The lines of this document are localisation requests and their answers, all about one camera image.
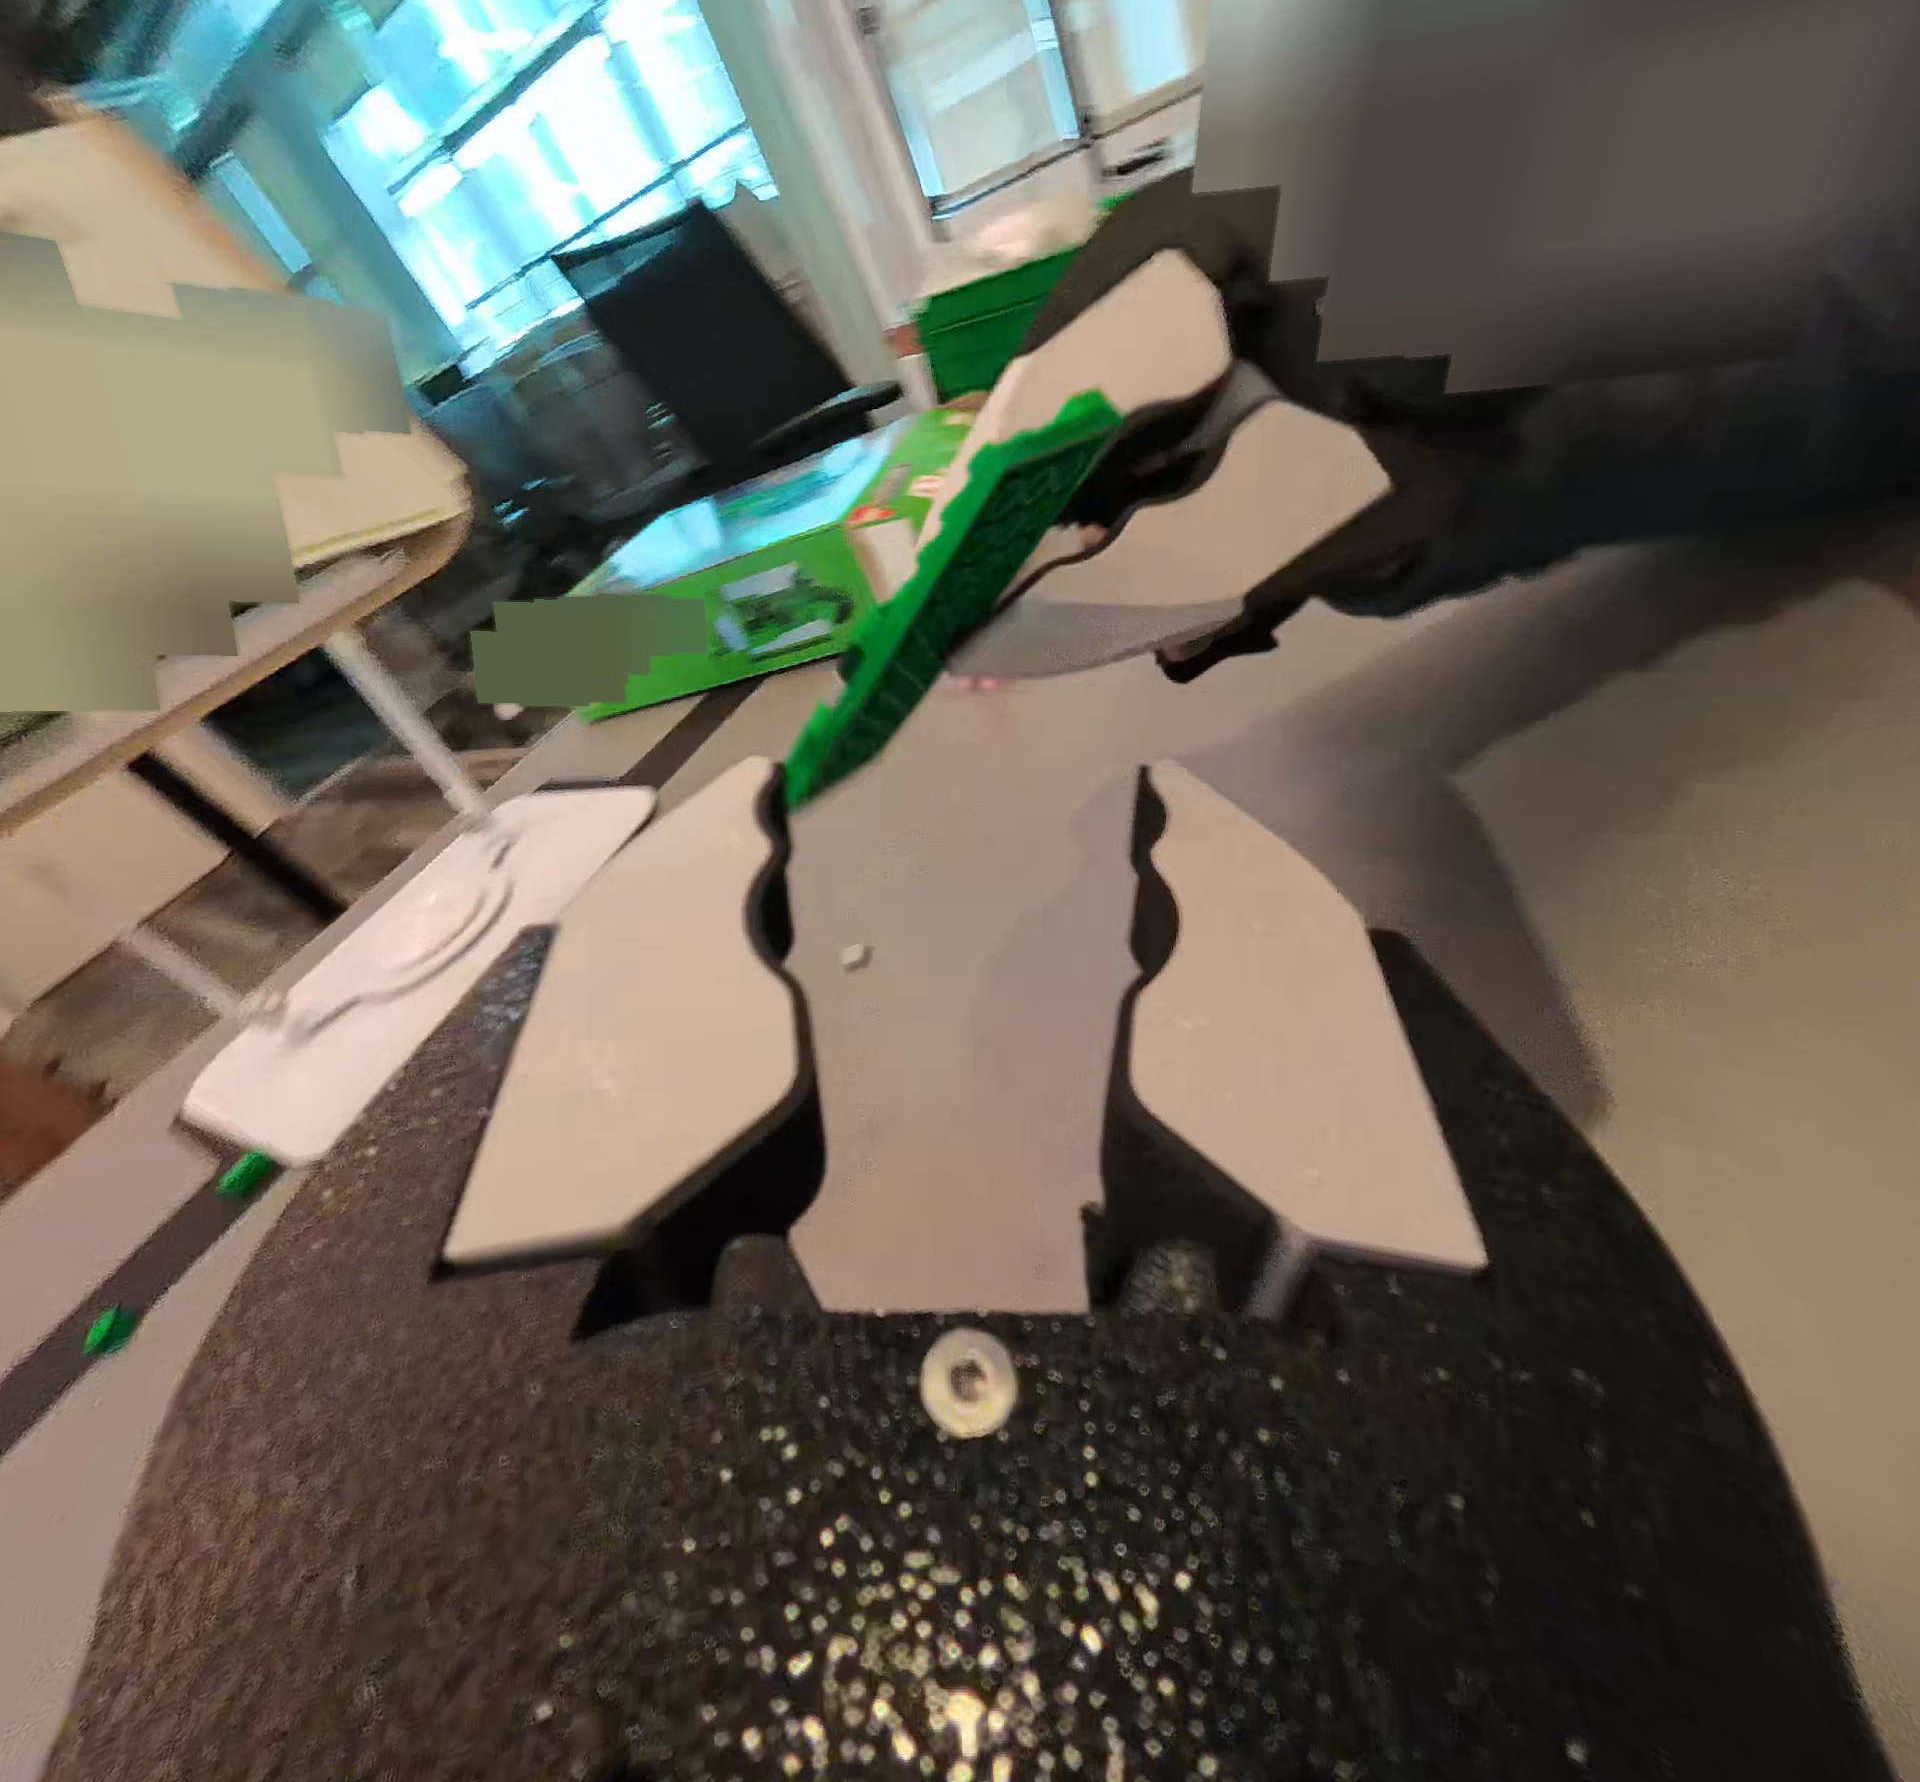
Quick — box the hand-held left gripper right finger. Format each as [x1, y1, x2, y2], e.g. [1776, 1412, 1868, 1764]
[1114, 759, 1492, 1321]

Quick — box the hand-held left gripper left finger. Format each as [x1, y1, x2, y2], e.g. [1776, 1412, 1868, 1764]
[436, 756, 836, 1274]

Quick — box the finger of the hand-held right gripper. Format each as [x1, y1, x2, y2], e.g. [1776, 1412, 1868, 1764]
[957, 249, 1239, 463]
[950, 398, 1394, 690]

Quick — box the green brick baseplate build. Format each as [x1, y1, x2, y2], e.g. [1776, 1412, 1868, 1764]
[781, 388, 1127, 815]

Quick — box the grey desk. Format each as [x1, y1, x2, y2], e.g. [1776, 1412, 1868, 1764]
[0, 416, 1920, 1782]

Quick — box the green plastic crate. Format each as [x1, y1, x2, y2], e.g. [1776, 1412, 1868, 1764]
[917, 244, 1085, 404]

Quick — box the white book stand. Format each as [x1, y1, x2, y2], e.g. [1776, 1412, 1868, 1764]
[182, 625, 661, 1168]

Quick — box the black office chair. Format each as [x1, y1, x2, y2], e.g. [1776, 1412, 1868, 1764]
[553, 199, 907, 496]

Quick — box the scatter of green toy bricks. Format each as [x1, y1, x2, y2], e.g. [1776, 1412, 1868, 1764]
[82, 1150, 280, 1355]

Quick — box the green toy set box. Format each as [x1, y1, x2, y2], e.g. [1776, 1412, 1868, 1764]
[578, 404, 999, 727]

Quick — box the wood-edged side table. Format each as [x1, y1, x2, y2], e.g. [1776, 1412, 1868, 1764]
[0, 86, 478, 854]

